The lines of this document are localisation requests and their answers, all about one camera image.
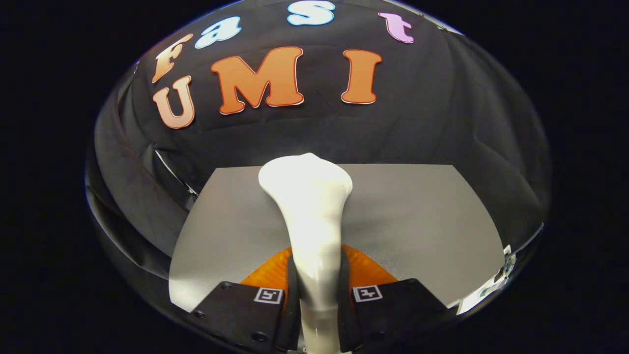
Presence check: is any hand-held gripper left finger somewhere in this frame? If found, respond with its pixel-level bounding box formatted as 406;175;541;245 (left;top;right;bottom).
189;246;301;354

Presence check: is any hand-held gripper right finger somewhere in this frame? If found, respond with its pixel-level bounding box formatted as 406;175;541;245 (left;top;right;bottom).
337;244;455;354

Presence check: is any white side table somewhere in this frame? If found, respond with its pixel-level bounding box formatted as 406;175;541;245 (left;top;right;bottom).
457;246;516;315

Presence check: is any grey cabinet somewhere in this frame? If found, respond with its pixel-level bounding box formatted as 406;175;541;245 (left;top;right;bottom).
169;164;506;313

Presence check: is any white garment steamer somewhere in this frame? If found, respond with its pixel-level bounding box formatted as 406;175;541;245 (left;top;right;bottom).
258;152;353;354

